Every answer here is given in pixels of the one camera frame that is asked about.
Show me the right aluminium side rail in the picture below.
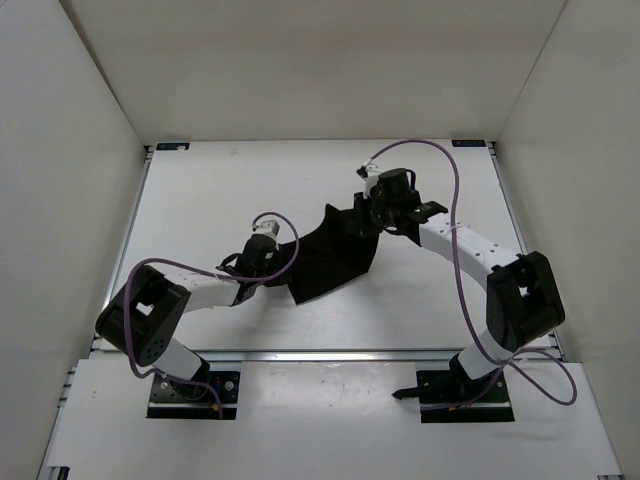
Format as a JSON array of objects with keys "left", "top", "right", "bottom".
[{"left": 488, "top": 141, "right": 562, "bottom": 359}]

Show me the left aluminium side rail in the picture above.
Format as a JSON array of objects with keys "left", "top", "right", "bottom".
[{"left": 89, "top": 144, "right": 154, "bottom": 351}]

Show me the right blue corner label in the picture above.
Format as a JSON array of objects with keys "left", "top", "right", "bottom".
[{"left": 451, "top": 139, "right": 486, "bottom": 148}]

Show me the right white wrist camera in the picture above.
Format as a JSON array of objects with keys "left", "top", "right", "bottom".
[{"left": 356, "top": 160, "right": 382, "bottom": 198}]

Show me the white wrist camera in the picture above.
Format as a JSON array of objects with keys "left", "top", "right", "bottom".
[
  {"left": 356, "top": 160, "right": 382, "bottom": 198},
  {"left": 252, "top": 220, "right": 280, "bottom": 244}
]

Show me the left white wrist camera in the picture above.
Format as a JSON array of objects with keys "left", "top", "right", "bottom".
[{"left": 252, "top": 220, "right": 280, "bottom": 244}]

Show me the aluminium side rail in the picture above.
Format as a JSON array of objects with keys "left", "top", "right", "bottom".
[
  {"left": 89, "top": 144, "right": 154, "bottom": 351},
  {"left": 488, "top": 141, "right": 562, "bottom": 359}
]

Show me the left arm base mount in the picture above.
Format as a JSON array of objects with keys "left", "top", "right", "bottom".
[{"left": 146, "top": 366, "right": 241, "bottom": 421}]

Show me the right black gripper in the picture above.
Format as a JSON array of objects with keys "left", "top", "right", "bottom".
[{"left": 346, "top": 191, "right": 397, "bottom": 239}]

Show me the left blue corner label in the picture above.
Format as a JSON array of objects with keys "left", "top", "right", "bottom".
[{"left": 155, "top": 142, "right": 190, "bottom": 151}]

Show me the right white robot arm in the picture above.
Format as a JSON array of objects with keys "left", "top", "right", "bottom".
[{"left": 354, "top": 165, "right": 565, "bottom": 401}]

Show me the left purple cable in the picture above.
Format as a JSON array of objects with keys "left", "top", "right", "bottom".
[{"left": 123, "top": 211, "right": 301, "bottom": 409}]

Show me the black skirt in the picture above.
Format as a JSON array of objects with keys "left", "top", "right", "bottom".
[{"left": 267, "top": 204, "right": 379, "bottom": 304}]

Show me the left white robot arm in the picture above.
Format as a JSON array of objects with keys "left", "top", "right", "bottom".
[{"left": 95, "top": 233, "right": 299, "bottom": 401}]

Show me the blue corner label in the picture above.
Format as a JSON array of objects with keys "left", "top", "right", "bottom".
[
  {"left": 155, "top": 142, "right": 190, "bottom": 151},
  {"left": 451, "top": 139, "right": 486, "bottom": 148}
]

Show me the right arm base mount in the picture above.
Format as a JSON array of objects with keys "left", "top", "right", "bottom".
[{"left": 392, "top": 355, "right": 515, "bottom": 424}]

